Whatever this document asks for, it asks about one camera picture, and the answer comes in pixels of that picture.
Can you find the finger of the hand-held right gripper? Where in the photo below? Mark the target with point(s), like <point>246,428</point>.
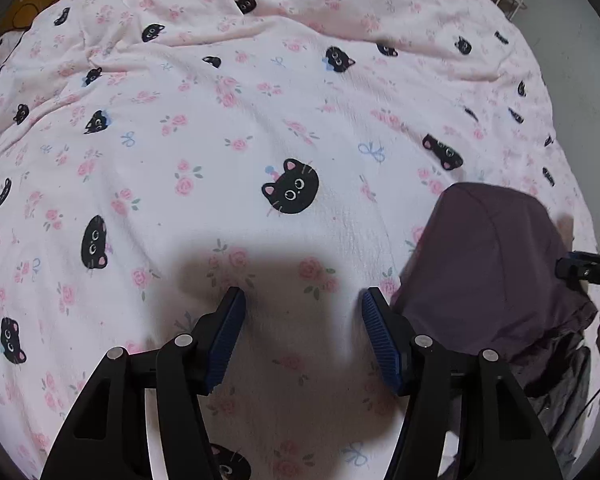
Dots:
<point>597,260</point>
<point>580,274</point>

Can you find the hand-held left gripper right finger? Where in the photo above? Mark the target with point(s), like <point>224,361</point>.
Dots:
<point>380,340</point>

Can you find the grey purple hooded jacket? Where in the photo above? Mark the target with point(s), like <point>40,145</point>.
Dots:
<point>480,270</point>

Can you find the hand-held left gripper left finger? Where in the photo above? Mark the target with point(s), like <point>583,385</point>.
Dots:
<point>227,340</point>

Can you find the pink cat print blanket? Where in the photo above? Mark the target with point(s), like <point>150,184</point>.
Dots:
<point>180,160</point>

